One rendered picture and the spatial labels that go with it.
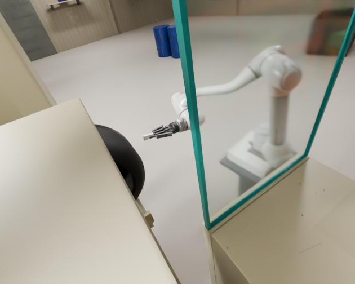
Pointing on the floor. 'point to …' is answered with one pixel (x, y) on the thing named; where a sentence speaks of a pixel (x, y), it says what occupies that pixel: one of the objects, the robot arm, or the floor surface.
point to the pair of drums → (167, 41)
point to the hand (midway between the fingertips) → (148, 136)
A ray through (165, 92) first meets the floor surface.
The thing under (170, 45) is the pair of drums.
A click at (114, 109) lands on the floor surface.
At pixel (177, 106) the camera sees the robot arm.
